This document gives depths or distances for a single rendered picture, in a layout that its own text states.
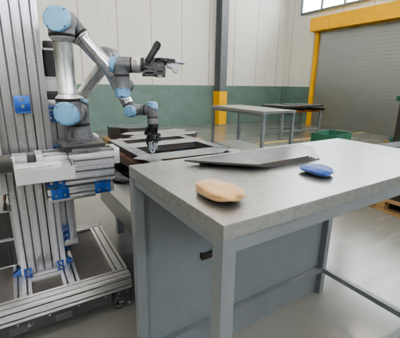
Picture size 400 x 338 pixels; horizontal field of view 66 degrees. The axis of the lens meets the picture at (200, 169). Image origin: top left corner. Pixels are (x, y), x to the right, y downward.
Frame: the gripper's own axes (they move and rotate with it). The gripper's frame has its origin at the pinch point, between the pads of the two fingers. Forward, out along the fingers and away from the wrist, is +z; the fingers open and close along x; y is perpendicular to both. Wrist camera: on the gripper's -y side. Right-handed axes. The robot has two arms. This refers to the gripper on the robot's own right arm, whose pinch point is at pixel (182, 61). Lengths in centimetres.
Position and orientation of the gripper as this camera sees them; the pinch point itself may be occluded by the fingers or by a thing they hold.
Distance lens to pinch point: 161.2
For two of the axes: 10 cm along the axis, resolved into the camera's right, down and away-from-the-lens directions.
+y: -0.1, 9.9, 1.3
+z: 10.0, -0.1, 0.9
